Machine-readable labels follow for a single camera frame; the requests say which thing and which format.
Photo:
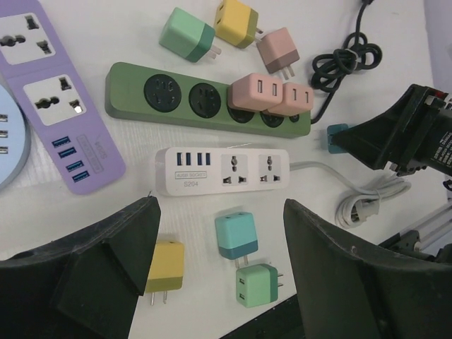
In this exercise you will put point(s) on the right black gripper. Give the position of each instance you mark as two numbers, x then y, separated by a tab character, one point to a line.
379	141

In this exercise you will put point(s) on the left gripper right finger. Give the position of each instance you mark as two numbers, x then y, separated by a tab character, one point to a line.
348	287

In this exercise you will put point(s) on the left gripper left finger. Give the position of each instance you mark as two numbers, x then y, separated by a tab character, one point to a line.
83	285

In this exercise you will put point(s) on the teal charger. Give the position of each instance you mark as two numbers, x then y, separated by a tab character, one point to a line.
327	141
236	236

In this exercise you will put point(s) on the pink charger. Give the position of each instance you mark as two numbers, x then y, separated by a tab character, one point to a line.
278	52
296	99
255	92

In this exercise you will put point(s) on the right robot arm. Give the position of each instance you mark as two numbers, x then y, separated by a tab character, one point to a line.
435	150

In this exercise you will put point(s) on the yellow charger near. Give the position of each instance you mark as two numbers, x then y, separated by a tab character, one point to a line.
166	270

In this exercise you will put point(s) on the yellow charger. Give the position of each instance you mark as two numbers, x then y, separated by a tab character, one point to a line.
166	270
236	23

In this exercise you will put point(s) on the green charger near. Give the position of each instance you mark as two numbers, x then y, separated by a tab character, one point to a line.
257	285

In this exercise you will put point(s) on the green charger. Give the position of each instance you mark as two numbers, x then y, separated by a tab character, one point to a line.
188	37
257	285

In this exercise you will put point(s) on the white power strip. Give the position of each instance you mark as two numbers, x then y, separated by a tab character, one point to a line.
185	171

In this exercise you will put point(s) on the round blue power strip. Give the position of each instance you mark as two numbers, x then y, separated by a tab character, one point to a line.
15	139

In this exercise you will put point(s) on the yellow charger far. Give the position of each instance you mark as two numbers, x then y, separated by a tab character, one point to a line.
236	23

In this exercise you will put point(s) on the green power strip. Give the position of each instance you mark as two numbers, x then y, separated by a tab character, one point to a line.
140	93

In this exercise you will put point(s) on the purple power strip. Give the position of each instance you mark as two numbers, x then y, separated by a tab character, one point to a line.
51	94

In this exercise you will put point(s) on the green charger far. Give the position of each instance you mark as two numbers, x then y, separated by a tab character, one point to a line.
188	37

